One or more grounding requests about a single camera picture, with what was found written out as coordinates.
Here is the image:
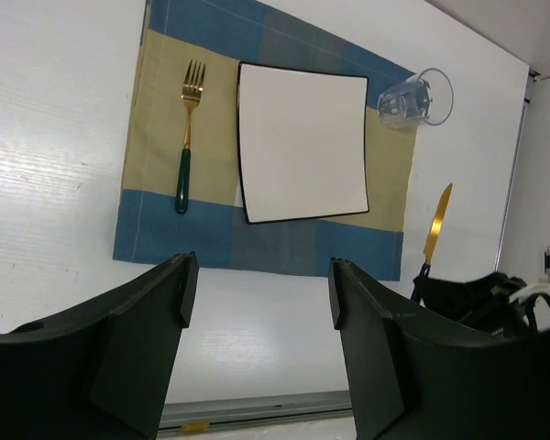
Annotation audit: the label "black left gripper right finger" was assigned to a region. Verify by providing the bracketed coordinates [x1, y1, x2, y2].
[328, 258, 550, 439]

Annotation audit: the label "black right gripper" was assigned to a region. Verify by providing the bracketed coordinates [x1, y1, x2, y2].
[413, 272, 536, 337]

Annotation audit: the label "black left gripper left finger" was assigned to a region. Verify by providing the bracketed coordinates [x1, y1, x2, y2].
[0, 253, 199, 439]

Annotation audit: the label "gold knife green handle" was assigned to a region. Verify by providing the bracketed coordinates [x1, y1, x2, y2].
[418, 182, 453, 278]

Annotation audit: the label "clear plastic cup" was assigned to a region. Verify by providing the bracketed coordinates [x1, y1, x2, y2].
[378, 68, 455, 129]

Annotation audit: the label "white square plate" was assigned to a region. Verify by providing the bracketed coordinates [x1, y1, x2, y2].
[236, 62, 369, 225]

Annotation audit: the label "gold fork green handle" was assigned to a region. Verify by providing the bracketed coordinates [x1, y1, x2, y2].
[175, 60, 206, 215]

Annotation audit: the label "blue beige striped placemat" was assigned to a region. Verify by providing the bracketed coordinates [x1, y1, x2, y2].
[113, 1, 416, 281]

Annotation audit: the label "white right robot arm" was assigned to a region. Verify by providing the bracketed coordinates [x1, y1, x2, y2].
[411, 248, 550, 338]

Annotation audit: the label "aluminium front rail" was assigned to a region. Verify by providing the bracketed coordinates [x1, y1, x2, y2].
[158, 390, 352, 437]

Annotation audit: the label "aluminium rail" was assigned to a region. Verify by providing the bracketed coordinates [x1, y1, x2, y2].
[158, 390, 352, 437]
[495, 68, 540, 270]

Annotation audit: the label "aluminium right side rail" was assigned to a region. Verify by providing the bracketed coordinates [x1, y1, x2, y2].
[495, 68, 540, 270]

